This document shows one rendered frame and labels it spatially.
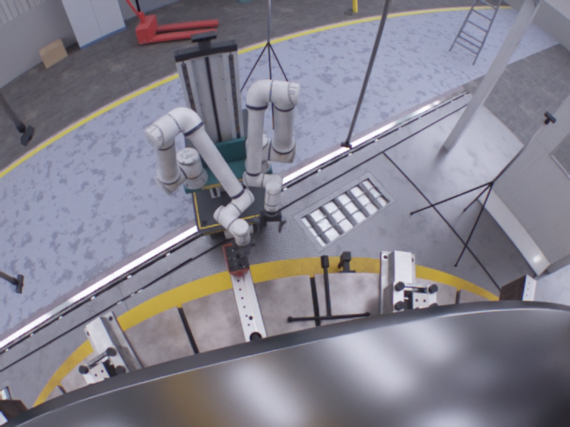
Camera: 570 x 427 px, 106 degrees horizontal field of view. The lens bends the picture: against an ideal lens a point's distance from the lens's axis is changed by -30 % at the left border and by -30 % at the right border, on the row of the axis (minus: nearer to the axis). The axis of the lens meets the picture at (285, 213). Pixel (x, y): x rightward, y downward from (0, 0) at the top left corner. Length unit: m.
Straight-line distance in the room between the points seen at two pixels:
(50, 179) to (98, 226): 1.16
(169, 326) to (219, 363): 1.62
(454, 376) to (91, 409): 1.10
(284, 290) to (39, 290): 2.57
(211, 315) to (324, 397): 1.65
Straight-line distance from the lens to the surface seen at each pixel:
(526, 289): 2.92
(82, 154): 4.23
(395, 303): 2.17
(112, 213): 3.44
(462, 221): 3.66
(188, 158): 2.04
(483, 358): 1.12
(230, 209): 1.65
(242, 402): 0.89
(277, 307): 2.38
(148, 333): 2.53
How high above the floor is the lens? 2.65
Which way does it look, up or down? 62 degrees down
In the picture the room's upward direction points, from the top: 6 degrees clockwise
